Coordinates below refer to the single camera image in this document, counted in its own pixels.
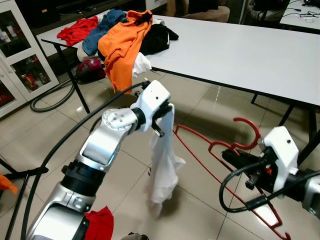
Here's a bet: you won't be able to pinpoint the red plastic hanger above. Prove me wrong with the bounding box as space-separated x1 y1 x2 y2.
172 116 292 240

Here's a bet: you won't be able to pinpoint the red garment plaid patches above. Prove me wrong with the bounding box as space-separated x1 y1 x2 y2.
82 206 115 240

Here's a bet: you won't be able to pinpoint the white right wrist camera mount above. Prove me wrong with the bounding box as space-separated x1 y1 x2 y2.
261 126 301 193

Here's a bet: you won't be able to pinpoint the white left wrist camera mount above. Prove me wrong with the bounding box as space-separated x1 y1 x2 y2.
131 80 172 132

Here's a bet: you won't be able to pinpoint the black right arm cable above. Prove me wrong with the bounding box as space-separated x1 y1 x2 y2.
218 160 320 215

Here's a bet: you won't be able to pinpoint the white table black legs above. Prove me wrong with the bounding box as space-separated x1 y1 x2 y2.
41 12 320 166
279 0 320 35

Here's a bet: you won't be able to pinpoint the magenta black vacuum cleaner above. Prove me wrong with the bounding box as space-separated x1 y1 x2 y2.
75 56 107 83

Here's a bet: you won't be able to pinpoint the black garment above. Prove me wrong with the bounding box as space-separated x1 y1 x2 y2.
139 22 180 56

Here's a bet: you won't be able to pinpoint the red garment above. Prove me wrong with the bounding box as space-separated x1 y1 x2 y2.
56 16 100 47

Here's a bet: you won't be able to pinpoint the white garment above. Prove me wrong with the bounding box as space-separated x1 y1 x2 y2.
131 19 167 78

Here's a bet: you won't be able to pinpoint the grey vacuum hose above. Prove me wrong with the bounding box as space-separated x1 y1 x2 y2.
29 77 81 113

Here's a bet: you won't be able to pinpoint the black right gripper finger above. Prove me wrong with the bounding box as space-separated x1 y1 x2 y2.
227 157 263 172
222 148 266 163

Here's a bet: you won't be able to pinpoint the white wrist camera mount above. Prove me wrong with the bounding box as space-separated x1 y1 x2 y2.
261 126 301 193
131 80 172 132

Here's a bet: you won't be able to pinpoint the white glass door cabinet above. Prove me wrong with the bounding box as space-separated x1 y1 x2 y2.
0 0 60 118

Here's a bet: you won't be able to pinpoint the blue denim jeans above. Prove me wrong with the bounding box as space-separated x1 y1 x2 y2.
80 8 128 57

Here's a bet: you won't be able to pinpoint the white printed t-shirt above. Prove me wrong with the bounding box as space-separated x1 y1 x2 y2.
145 104 187 217

